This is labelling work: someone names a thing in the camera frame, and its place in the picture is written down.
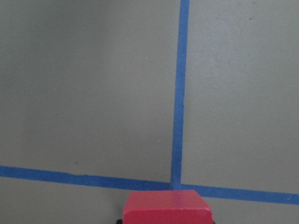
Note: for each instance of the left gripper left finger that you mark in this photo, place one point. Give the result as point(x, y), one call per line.
point(119, 221)

